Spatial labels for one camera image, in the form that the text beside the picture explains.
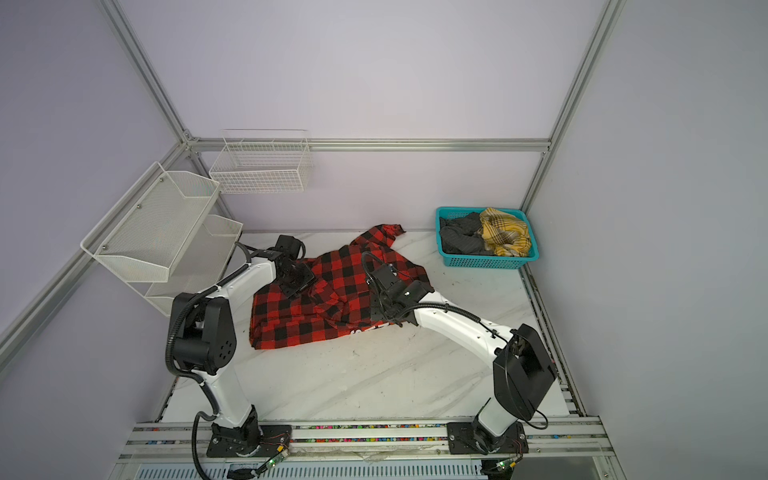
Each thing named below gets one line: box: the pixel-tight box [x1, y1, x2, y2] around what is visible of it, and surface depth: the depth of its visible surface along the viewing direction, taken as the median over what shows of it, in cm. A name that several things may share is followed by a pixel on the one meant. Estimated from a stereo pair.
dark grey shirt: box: [439, 212, 493, 256], surface depth 109 cm
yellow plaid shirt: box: [477, 207, 531, 257], surface depth 107 cm
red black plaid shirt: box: [250, 224, 429, 350], surface depth 98 cm
